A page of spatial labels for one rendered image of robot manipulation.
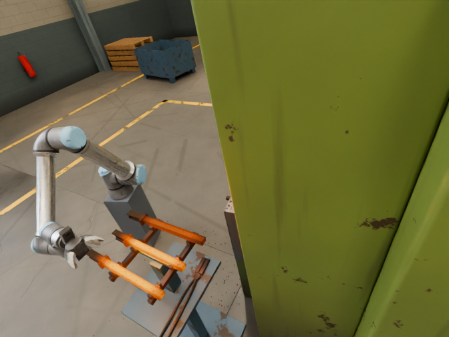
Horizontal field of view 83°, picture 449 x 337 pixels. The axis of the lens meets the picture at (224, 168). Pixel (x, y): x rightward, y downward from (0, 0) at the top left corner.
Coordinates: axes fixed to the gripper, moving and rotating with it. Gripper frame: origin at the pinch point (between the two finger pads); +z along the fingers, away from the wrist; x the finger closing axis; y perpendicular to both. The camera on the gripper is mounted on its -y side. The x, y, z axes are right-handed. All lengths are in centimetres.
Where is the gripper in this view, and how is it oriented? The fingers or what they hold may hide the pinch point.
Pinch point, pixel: (89, 253)
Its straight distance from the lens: 129.1
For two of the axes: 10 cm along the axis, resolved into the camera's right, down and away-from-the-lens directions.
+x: -4.9, 6.0, -6.3
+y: 1.6, 7.7, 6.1
